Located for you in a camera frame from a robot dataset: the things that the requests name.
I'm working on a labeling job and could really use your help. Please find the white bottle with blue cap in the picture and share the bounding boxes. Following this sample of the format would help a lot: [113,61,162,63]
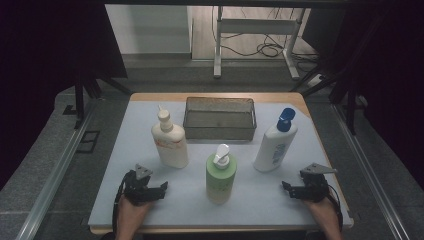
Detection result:
[253,107,299,173]

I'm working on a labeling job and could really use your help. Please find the white cabinet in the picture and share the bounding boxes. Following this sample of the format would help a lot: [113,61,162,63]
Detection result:
[104,3,194,56]

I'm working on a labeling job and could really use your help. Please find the aluminium rail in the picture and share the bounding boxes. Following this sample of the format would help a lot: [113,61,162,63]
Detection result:
[330,103,412,240]
[14,99,102,240]

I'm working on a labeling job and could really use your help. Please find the person's right hand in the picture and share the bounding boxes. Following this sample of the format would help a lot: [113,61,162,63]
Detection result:
[303,197,338,225]

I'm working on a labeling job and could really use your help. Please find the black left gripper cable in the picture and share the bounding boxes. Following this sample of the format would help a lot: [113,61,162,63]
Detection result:
[112,171,132,240]

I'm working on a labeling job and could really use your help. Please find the white power strip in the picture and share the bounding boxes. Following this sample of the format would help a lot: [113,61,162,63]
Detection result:
[306,74,327,89]

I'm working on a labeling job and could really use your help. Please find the dark curtain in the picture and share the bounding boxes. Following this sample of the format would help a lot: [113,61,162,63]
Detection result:
[0,0,128,189]
[301,6,424,191]

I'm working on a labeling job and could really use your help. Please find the white metal desk frame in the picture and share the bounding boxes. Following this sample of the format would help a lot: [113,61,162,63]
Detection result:
[213,5,302,81]

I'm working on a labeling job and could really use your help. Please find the person's left hand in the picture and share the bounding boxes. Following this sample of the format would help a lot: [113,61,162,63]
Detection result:
[116,194,155,232]

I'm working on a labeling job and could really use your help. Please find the black floor bracket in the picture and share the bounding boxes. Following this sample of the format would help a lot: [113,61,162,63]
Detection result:
[75,130,101,155]

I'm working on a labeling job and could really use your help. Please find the black tripod stand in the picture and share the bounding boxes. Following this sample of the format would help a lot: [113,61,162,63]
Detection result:
[289,64,369,136]
[72,71,135,130]

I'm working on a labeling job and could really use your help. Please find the black floor cables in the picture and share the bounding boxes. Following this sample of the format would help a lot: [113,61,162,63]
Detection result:
[219,6,322,73]

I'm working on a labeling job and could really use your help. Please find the grey metal mesh basket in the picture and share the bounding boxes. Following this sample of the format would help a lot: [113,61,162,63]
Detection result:
[182,96,258,141]

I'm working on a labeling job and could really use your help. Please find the pale blue table mat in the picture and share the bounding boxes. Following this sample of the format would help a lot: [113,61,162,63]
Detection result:
[87,99,355,230]

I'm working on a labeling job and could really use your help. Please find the cream pump bottle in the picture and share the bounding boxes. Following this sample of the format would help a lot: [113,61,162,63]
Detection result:
[150,104,190,169]

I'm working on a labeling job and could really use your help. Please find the green pump bottle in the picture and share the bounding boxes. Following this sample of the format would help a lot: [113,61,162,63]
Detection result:
[205,143,238,205]

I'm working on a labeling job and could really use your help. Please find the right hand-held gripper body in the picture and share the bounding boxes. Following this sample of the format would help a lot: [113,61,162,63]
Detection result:
[292,162,338,203]

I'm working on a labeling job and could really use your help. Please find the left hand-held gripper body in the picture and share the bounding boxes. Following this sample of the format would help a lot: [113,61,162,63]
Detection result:
[120,163,162,206]

